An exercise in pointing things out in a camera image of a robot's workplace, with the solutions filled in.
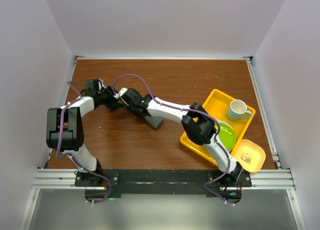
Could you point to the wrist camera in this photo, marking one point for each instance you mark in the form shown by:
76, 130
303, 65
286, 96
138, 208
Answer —
129, 96
93, 86

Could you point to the grey cloth napkin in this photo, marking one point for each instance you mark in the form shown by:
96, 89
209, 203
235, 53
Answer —
154, 121

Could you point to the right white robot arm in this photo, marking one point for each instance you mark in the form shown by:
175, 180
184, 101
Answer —
201, 128

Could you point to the green plate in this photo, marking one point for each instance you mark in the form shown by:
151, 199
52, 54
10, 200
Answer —
226, 137

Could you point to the yellow plastic tray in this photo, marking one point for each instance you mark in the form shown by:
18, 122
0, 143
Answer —
217, 105

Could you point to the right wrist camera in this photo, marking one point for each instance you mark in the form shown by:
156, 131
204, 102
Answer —
129, 96

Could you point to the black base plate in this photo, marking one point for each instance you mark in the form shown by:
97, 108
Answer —
119, 182

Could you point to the orange square plate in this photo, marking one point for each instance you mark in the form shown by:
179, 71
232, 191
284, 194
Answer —
250, 155

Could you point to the white cup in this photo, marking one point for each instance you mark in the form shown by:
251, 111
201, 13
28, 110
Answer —
237, 110

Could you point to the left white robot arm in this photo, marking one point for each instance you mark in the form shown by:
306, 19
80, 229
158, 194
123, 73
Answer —
65, 133

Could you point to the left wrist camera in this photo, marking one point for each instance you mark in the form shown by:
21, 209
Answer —
93, 86

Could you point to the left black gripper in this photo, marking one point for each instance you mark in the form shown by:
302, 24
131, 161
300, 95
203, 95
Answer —
112, 105

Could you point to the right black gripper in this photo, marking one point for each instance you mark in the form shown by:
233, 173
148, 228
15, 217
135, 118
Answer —
131, 107

